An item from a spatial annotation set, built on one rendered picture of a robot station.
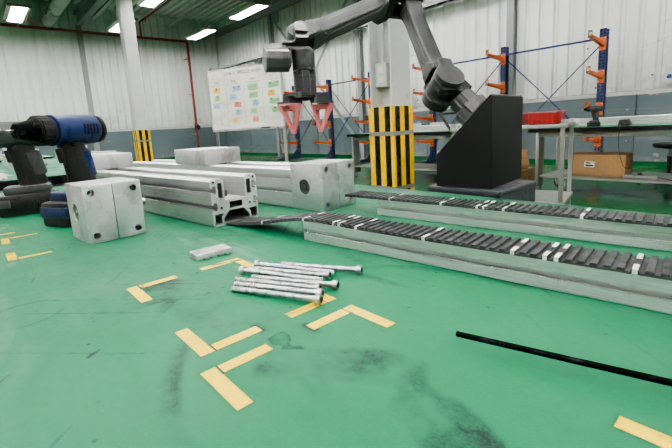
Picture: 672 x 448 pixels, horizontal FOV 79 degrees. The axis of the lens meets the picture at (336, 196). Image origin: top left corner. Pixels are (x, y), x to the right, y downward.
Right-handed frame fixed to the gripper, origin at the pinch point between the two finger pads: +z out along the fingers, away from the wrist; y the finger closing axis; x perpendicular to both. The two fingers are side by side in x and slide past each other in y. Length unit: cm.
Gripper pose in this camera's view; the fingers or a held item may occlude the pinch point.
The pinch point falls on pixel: (308, 129)
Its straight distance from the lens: 106.8
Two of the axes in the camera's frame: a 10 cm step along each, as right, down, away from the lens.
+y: -6.7, 1.6, -7.3
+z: 0.6, 9.8, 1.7
